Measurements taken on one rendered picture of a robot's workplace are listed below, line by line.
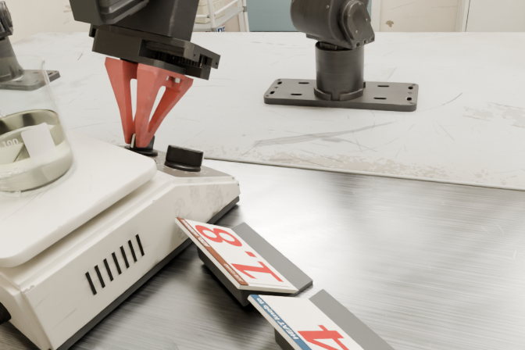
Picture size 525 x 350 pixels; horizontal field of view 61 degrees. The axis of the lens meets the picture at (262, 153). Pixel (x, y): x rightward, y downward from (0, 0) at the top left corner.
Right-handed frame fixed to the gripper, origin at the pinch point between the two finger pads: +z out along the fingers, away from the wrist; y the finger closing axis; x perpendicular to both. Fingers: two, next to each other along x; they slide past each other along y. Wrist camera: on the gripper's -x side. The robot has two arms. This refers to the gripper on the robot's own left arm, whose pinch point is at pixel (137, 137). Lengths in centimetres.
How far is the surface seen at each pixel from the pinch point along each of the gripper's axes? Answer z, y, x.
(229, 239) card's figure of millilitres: 5.3, 12.1, -3.3
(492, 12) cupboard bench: -77, 48, 215
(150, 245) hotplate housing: 6.5, 7.4, -7.1
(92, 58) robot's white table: -6, -37, 37
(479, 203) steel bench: -1.7, 30.3, 6.5
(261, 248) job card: 5.6, 14.4, -1.9
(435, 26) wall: -81, 24, 278
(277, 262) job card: 5.9, 16.2, -3.0
